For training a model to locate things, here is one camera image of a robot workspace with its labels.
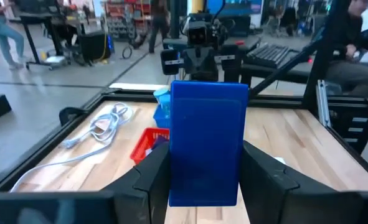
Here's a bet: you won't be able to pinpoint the blue screen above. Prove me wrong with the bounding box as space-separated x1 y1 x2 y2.
207 0 265 16

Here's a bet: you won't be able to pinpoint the red plastic basket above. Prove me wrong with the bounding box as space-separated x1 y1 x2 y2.
130 127 171 165

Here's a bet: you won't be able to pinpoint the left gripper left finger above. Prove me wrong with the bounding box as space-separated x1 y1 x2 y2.
101 141 172 224

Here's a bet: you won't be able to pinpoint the black keyboard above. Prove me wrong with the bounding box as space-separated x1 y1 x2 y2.
245 43 293 68

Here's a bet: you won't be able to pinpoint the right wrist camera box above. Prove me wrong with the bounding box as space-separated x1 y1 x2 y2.
186 19 210 46

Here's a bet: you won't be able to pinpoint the red crates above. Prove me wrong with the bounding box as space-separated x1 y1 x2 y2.
104 0 151 42

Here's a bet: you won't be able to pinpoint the grey side desk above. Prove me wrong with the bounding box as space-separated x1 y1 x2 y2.
163 34 314 88

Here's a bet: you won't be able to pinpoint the blue plastic basket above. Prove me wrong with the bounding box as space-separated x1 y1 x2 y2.
153 104 171 129

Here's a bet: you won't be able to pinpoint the black standing desk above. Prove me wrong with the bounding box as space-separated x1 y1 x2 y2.
17 9 80 68

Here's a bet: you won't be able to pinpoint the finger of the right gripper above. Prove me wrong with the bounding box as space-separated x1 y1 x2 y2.
185 47 202 81
201 47 217 81

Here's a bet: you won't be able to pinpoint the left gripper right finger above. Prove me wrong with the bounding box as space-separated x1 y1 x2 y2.
239 140 364 224

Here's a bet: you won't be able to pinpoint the blue box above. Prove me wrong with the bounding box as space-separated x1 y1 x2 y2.
168 80 250 208

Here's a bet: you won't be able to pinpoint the blue hourglass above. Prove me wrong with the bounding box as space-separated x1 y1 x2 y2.
153 86 171 110

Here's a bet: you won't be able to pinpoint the black case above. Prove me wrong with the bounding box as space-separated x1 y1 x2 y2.
78 30 112 63

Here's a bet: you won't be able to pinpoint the pinkish white coiled cable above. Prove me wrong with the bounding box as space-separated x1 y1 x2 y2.
11 102 134 194

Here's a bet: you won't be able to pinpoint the person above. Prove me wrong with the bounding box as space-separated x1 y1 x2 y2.
148 0 172 54
324 0 368 96
0 0 26 70

